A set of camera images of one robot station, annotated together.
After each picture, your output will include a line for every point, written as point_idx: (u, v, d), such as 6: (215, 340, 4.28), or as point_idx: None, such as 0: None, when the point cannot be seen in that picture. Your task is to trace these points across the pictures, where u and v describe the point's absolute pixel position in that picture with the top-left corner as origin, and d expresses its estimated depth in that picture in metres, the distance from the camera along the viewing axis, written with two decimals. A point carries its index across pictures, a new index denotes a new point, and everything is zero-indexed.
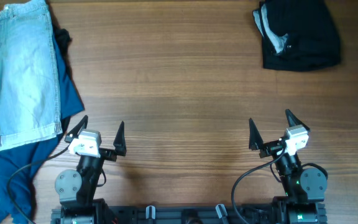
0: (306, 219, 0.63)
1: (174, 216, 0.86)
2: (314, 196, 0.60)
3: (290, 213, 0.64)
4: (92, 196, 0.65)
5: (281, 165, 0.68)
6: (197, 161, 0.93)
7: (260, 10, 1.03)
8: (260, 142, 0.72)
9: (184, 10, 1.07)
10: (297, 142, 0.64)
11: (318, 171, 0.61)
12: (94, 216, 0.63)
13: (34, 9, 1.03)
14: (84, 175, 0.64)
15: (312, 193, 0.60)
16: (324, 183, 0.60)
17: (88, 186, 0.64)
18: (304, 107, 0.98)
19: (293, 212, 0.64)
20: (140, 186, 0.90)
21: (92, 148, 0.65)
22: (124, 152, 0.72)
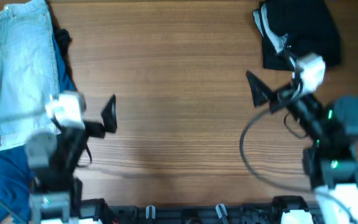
0: (342, 167, 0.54)
1: (174, 216, 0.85)
2: (353, 129, 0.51)
3: (322, 160, 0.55)
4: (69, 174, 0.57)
5: (299, 111, 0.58)
6: (197, 161, 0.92)
7: (260, 10, 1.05)
8: (268, 91, 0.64)
9: (184, 11, 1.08)
10: (314, 73, 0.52)
11: (355, 99, 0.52)
12: (69, 193, 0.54)
13: (34, 9, 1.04)
14: (62, 145, 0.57)
15: (352, 126, 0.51)
16: None
17: (65, 157, 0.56)
18: None
19: (325, 160, 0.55)
20: (140, 186, 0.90)
21: (74, 112, 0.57)
22: (114, 128, 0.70)
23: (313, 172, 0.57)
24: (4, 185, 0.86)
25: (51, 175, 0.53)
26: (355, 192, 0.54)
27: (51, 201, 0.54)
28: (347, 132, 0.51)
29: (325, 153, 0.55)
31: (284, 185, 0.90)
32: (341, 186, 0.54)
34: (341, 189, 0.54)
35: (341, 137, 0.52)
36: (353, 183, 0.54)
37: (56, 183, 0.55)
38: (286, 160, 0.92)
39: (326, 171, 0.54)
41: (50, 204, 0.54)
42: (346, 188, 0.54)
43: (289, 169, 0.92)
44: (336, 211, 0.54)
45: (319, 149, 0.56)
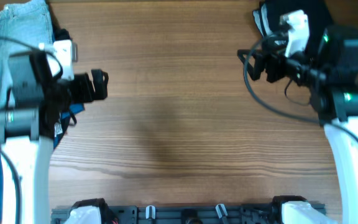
0: (355, 99, 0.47)
1: (174, 216, 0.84)
2: (353, 43, 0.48)
3: (332, 90, 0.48)
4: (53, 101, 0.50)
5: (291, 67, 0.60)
6: (197, 161, 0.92)
7: (260, 10, 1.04)
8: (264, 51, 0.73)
9: (184, 10, 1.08)
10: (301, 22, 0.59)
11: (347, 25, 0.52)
12: (40, 111, 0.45)
13: (35, 9, 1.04)
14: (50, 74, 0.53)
15: (350, 40, 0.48)
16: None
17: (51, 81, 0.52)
18: (304, 107, 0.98)
19: (337, 90, 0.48)
20: (140, 186, 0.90)
21: (66, 51, 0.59)
22: (104, 95, 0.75)
23: (324, 102, 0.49)
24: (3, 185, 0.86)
25: (32, 93, 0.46)
26: None
27: (20, 115, 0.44)
28: (348, 46, 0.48)
29: (332, 80, 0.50)
31: (284, 185, 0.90)
32: (354, 120, 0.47)
34: (354, 122, 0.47)
35: (344, 58, 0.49)
36: None
37: (22, 105, 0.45)
38: (286, 160, 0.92)
39: (338, 100, 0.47)
41: (18, 119, 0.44)
42: None
43: (289, 169, 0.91)
44: (348, 144, 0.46)
45: (325, 81, 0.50)
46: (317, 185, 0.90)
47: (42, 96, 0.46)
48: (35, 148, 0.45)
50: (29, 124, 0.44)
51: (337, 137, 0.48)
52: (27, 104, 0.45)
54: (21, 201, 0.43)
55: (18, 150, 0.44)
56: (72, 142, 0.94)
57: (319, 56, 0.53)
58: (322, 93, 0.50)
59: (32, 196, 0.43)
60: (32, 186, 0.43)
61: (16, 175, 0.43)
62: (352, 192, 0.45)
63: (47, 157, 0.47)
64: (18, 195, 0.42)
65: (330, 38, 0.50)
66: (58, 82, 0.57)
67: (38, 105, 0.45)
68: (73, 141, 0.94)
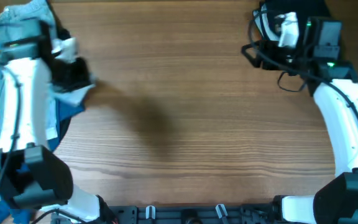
0: (335, 70, 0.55)
1: (174, 216, 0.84)
2: (330, 23, 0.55)
3: (318, 61, 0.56)
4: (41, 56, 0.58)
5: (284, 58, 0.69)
6: (197, 161, 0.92)
7: (260, 10, 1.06)
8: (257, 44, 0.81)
9: (185, 11, 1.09)
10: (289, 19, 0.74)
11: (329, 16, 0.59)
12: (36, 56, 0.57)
13: (36, 9, 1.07)
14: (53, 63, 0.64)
15: (329, 22, 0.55)
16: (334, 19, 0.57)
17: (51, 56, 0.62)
18: (304, 107, 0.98)
19: (322, 61, 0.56)
20: (140, 186, 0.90)
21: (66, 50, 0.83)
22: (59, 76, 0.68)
23: (311, 70, 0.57)
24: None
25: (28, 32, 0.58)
26: (353, 87, 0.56)
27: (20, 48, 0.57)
28: (327, 25, 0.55)
29: (318, 55, 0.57)
31: (284, 185, 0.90)
32: (339, 81, 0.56)
34: (338, 83, 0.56)
35: (325, 37, 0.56)
36: (350, 79, 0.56)
37: (22, 42, 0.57)
38: (286, 160, 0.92)
39: (322, 66, 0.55)
41: (17, 53, 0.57)
42: (343, 83, 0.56)
43: (289, 169, 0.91)
44: (335, 98, 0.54)
45: (311, 57, 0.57)
46: (317, 185, 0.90)
47: (36, 34, 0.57)
48: (33, 63, 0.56)
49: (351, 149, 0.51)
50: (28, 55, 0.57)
51: (322, 96, 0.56)
52: (26, 42, 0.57)
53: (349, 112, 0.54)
54: (23, 101, 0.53)
55: (22, 63, 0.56)
56: (72, 142, 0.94)
57: (304, 41, 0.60)
58: (309, 66, 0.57)
59: (30, 100, 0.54)
60: (32, 98, 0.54)
61: (17, 82, 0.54)
62: (343, 138, 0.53)
63: (44, 78, 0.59)
64: (18, 95, 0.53)
65: (312, 23, 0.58)
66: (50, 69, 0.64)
67: (32, 42, 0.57)
68: (73, 142, 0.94)
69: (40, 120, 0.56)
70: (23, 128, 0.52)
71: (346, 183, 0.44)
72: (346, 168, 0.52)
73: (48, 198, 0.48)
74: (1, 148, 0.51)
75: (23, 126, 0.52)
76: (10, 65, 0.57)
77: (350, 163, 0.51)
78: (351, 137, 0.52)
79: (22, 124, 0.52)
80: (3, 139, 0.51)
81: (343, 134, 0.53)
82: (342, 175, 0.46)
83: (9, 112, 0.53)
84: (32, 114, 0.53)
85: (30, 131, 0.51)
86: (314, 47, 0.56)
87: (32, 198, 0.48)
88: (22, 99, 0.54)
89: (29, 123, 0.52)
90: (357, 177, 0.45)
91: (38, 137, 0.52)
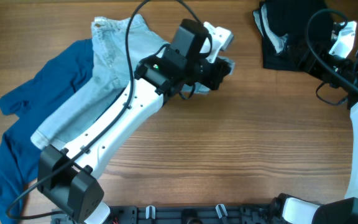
0: None
1: (174, 216, 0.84)
2: None
3: None
4: (166, 86, 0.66)
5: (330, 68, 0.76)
6: (197, 161, 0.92)
7: (260, 10, 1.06)
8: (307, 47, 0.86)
9: (184, 10, 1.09)
10: (348, 35, 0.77)
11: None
12: (163, 83, 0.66)
13: (137, 26, 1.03)
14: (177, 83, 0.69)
15: None
16: None
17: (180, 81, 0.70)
18: (304, 107, 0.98)
19: None
20: (140, 186, 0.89)
21: (221, 37, 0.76)
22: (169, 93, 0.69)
23: (357, 82, 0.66)
24: None
25: (178, 60, 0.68)
26: None
27: (157, 75, 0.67)
28: None
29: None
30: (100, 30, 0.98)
31: (284, 185, 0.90)
32: None
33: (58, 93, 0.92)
34: None
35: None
36: None
37: (165, 68, 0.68)
38: (285, 160, 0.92)
39: None
41: (153, 75, 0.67)
42: None
43: (289, 169, 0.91)
44: None
45: None
46: (317, 185, 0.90)
47: (180, 65, 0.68)
48: (154, 98, 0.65)
49: None
50: (160, 85, 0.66)
51: None
52: (170, 73, 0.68)
53: None
54: (118, 125, 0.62)
55: (146, 88, 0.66)
56: None
57: (357, 53, 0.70)
58: (357, 77, 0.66)
59: (120, 132, 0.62)
60: (124, 129, 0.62)
61: (129, 104, 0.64)
62: None
63: (152, 109, 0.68)
64: (121, 114, 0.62)
65: None
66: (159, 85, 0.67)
67: (174, 76, 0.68)
68: None
69: (113, 150, 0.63)
70: (96, 149, 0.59)
71: (354, 206, 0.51)
72: None
73: (65, 211, 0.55)
74: (68, 150, 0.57)
75: (98, 147, 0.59)
76: (138, 81, 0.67)
77: None
78: None
79: (98, 145, 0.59)
80: (76, 142, 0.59)
81: None
82: (352, 198, 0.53)
83: (100, 126, 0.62)
84: (112, 142, 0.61)
85: (98, 155, 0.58)
86: None
87: (55, 201, 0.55)
88: (120, 122, 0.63)
89: (104, 147, 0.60)
90: None
91: (99, 167, 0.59)
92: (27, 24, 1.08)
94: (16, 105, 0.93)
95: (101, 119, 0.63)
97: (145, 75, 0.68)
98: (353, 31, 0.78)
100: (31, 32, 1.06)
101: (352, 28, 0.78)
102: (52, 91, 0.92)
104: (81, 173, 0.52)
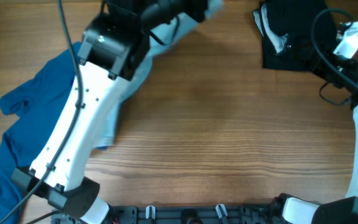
0: None
1: (174, 216, 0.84)
2: None
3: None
4: (120, 57, 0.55)
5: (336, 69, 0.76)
6: (197, 161, 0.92)
7: (260, 10, 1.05)
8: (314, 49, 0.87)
9: None
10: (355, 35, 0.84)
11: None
12: (118, 55, 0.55)
13: None
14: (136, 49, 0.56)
15: None
16: None
17: (139, 45, 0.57)
18: (304, 107, 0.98)
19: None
20: (140, 186, 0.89)
21: None
22: (131, 65, 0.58)
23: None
24: None
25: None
26: None
27: (110, 48, 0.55)
28: None
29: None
30: None
31: (284, 185, 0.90)
32: None
33: (58, 93, 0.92)
34: None
35: None
36: None
37: (115, 35, 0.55)
38: (286, 160, 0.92)
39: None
41: (105, 46, 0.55)
42: None
43: (289, 169, 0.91)
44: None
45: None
46: (317, 185, 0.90)
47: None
48: (110, 85, 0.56)
49: None
50: (115, 56, 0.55)
51: None
52: (124, 37, 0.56)
53: None
54: (75, 130, 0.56)
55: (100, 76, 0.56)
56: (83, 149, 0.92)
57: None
58: None
59: (82, 136, 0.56)
60: (85, 130, 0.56)
61: (81, 103, 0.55)
62: None
63: (115, 93, 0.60)
64: (75, 117, 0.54)
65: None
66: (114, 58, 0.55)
67: (132, 40, 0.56)
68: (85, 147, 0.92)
69: (81, 154, 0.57)
70: (61, 163, 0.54)
71: (353, 205, 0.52)
72: None
73: None
74: (34, 170, 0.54)
75: (62, 162, 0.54)
76: (84, 66, 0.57)
77: None
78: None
79: (62, 158, 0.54)
80: (40, 159, 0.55)
81: None
82: (353, 196, 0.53)
83: (58, 135, 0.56)
84: (76, 150, 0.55)
85: (64, 170, 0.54)
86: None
87: None
88: (75, 127, 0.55)
89: (69, 160, 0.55)
90: None
91: (71, 180, 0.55)
92: (27, 24, 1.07)
94: (17, 105, 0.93)
95: (57, 126, 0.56)
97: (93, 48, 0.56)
98: None
100: (31, 32, 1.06)
101: None
102: (52, 91, 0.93)
104: (53, 192, 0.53)
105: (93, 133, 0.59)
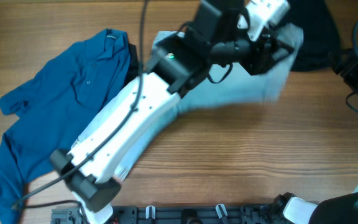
0: None
1: (174, 216, 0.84)
2: None
3: None
4: (181, 77, 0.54)
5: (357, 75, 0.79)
6: (197, 161, 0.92)
7: None
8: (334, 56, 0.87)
9: (184, 11, 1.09)
10: None
11: None
12: (180, 76, 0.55)
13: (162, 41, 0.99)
14: (197, 75, 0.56)
15: None
16: None
17: (201, 73, 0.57)
18: (304, 107, 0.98)
19: None
20: (140, 186, 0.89)
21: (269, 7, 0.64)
22: (188, 88, 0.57)
23: None
24: None
25: (202, 38, 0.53)
26: None
27: (174, 66, 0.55)
28: None
29: None
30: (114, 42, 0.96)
31: (284, 185, 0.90)
32: None
33: (58, 92, 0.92)
34: None
35: None
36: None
37: (184, 56, 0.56)
38: (285, 160, 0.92)
39: None
41: (169, 66, 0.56)
42: None
43: (289, 169, 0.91)
44: None
45: None
46: (317, 185, 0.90)
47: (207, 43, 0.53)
48: (167, 99, 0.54)
49: None
50: (177, 76, 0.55)
51: None
52: (190, 61, 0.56)
53: None
54: (124, 131, 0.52)
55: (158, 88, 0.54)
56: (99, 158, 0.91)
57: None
58: None
59: (128, 137, 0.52)
60: (130, 134, 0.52)
61: (135, 106, 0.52)
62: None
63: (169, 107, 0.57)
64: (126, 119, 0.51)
65: None
66: (176, 78, 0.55)
67: (197, 66, 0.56)
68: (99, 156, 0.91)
69: (122, 154, 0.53)
70: (102, 156, 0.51)
71: None
72: None
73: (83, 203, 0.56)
74: (72, 155, 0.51)
75: (102, 155, 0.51)
76: (147, 75, 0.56)
77: None
78: None
79: (104, 152, 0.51)
80: (81, 146, 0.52)
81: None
82: None
83: (106, 129, 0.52)
84: (119, 149, 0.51)
85: (102, 164, 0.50)
86: None
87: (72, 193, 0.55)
88: (125, 126, 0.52)
89: (109, 155, 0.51)
90: None
91: (105, 175, 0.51)
92: (27, 24, 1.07)
94: (17, 105, 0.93)
95: (108, 120, 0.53)
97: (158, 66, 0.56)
98: None
100: (31, 32, 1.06)
101: None
102: (52, 91, 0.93)
104: (86, 182, 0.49)
105: (137, 138, 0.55)
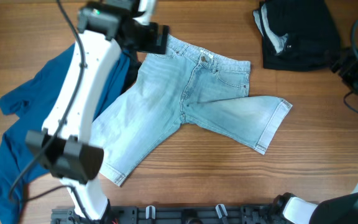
0: None
1: (174, 216, 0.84)
2: None
3: None
4: (114, 26, 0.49)
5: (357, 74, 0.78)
6: (197, 161, 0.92)
7: (260, 10, 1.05)
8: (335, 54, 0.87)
9: (185, 10, 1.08)
10: None
11: None
12: (112, 23, 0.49)
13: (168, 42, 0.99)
14: (127, 23, 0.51)
15: None
16: None
17: (129, 23, 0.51)
18: (304, 106, 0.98)
19: None
20: (140, 186, 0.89)
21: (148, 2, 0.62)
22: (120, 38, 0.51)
23: None
24: None
25: (121, 4, 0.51)
26: None
27: (102, 17, 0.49)
28: None
29: None
30: None
31: (284, 185, 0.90)
32: None
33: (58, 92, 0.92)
34: None
35: None
36: None
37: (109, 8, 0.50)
38: (286, 160, 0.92)
39: None
41: (98, 19, 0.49)
42: None
43: (289, 169, 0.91)
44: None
45: None
46: (317, 185, 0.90)
47: (128, 8, 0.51)
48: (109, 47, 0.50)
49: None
50: (109, 25, 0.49)
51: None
52: (115, 11, 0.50)
53: None
54: (79, 87, 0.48)
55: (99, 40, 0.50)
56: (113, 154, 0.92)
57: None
58: None
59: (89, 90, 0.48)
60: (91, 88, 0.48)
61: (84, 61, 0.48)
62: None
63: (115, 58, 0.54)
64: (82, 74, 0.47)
65: None
66: (108, 25, 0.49)
67: (123, 14, 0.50)
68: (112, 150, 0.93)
69: (90, 112, 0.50)
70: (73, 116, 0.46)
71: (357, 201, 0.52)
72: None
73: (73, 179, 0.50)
74: (46, 128, 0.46)
75: (73, 114, 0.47)
76: (82, 35, 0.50)
77: None
78: None
79: (73, 112, 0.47)
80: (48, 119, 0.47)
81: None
82: (357, 193, 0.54)
83: (63, 93, 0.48)
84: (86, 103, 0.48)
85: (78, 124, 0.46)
86: None
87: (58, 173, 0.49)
88: (82, 83, 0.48)
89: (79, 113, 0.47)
90: None
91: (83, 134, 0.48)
92: (27, 24, 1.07)
94: (17, 105, 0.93)
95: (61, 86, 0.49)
97: (88, 23, 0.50)
98: None
100: (31, 32, 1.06)
101: None
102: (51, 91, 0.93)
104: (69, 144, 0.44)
105: (96, 96, 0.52)
